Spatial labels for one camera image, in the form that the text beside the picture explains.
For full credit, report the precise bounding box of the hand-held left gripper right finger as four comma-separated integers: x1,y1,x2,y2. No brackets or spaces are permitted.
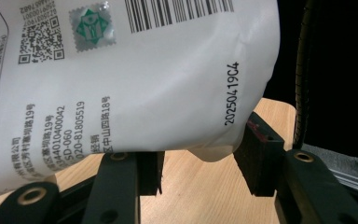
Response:
233,111,285,198

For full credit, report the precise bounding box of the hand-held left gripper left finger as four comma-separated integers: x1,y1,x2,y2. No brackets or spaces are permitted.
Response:
136,150,166,197

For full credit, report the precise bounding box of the white and blue salt bag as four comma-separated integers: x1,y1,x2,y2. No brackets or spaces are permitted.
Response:
0,0,282,203

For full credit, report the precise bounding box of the metal floor rail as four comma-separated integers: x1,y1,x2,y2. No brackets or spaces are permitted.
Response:
330,154,358,191

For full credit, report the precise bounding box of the black cable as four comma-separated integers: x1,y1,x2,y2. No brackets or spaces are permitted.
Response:
262,0,358,162

